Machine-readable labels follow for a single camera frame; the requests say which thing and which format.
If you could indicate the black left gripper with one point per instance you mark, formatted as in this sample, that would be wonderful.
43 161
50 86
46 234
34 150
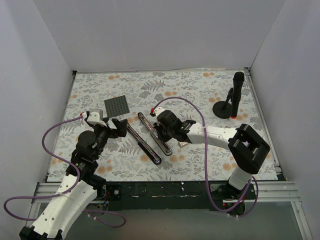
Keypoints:
114 129

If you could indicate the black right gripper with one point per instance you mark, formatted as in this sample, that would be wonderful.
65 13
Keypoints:
161 130

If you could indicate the white staple box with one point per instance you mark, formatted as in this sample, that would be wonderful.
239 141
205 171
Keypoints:
183 144

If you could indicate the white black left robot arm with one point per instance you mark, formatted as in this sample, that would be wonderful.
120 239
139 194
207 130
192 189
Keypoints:
80 185

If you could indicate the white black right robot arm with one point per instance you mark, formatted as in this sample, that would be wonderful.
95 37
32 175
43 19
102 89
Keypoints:
247 147

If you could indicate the dark grey studded baseplate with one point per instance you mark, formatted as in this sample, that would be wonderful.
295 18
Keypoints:
116 106

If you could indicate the floral patterned table mat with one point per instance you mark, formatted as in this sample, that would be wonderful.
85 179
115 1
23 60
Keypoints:
188 94

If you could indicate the black microphone on stand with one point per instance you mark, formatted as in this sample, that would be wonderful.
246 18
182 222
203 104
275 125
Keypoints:
229 108

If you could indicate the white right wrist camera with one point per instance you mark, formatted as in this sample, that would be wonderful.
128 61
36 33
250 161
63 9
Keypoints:
155 112

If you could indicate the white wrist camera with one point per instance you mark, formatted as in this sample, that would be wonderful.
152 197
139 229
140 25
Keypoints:
96 116
155 112

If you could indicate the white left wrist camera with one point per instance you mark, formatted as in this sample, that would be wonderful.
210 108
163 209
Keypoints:
96 116

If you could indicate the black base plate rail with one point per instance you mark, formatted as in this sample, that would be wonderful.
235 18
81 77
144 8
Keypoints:
157 195

